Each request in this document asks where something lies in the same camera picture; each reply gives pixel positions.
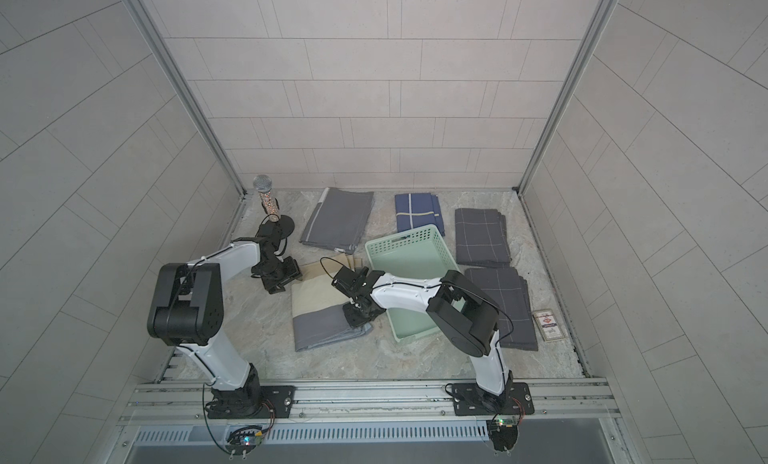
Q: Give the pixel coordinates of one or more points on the right green circuit board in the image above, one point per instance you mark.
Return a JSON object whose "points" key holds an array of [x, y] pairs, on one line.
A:
{"points": [[502, 435]]}

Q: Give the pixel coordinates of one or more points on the left green circuit board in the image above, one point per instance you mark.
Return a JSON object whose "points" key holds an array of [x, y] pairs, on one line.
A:
{"points": [[242, 441]]}

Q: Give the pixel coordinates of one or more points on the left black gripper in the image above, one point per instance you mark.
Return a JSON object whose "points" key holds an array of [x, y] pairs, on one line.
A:
{"points": [[294, 273]]}

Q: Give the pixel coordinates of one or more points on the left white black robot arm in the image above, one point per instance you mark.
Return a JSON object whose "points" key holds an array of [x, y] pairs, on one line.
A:
{"points": [[187, 312]]}

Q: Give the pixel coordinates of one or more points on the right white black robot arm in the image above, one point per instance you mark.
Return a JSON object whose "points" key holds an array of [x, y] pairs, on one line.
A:
{"points": [[463, 312]]}

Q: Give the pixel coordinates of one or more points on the aluminium mounting rail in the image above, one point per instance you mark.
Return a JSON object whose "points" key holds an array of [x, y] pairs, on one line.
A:
{"points": [[327, 401]]}

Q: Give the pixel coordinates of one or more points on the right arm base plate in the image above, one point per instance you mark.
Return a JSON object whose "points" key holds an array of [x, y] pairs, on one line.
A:
{"points": [[522, 398]]}

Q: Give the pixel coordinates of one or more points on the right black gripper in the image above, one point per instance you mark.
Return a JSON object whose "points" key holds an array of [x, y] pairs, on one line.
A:
{"points": [[353, 320]]}

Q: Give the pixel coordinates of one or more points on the dark grey checked pillowcase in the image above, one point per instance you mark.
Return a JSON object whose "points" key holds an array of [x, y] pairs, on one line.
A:
{"points": [[510, 292], [481, 238]]}

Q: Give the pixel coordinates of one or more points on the green circuit board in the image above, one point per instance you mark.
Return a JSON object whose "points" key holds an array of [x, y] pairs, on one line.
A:
{"points": [[242, 441], [502, 435]]}

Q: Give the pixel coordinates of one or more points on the mint green plastic basket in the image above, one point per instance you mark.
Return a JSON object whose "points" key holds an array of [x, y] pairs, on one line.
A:
{"points": [[419, 253]]}

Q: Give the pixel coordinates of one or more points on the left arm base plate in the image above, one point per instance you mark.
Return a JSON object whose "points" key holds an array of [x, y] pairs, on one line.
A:
{"points": [[244, 403]]}

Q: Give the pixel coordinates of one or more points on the blue striped pillowcase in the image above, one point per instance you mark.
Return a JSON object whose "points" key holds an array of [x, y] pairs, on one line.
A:
{"points": [[413, 210]]}

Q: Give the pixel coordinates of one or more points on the plain grey folded pillowcase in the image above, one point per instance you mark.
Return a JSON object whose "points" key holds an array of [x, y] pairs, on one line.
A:
{"points": [[338, 220]]}

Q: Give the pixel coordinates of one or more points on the beige grey pillowcase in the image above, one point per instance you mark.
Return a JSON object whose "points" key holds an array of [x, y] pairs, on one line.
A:
{"points": [[317, 307]]}

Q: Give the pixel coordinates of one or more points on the small printed card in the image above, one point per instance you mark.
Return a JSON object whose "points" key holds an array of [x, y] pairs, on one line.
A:
{"points": [[548, 325]]}

